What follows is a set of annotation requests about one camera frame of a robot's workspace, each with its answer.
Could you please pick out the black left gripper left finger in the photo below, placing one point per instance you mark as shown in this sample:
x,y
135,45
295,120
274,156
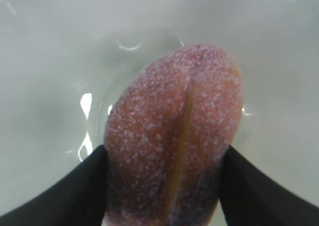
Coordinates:
x,y
79,199

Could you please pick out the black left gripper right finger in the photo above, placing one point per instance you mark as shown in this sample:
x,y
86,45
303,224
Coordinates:
x,y
250,198

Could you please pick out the sugared bread bun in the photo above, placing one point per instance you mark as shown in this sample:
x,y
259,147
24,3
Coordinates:
x,y
166,137

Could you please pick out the green wavy glass plate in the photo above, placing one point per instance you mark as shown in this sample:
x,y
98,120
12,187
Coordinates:
x,y
64,63

